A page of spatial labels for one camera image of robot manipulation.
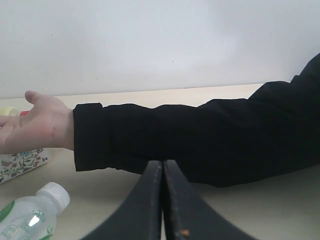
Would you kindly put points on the yellow label bottle red cap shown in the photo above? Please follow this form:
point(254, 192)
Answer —
point(12, 111)

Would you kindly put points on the crushed fruit label bottle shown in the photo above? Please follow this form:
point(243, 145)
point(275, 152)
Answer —
point(14, 165)

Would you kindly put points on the black sleeved forearm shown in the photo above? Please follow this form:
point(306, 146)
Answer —
point(223, 142)

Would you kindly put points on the open bare human hand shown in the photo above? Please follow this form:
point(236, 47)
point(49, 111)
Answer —
point(49, 124)

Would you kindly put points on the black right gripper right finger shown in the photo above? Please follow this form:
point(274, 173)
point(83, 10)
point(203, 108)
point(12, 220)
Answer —
point(187, 216)

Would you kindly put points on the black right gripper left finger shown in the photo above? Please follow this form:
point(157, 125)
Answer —
point(139, 217)

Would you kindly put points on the white green label bottle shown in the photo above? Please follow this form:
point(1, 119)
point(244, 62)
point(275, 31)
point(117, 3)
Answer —
point(34, 217)

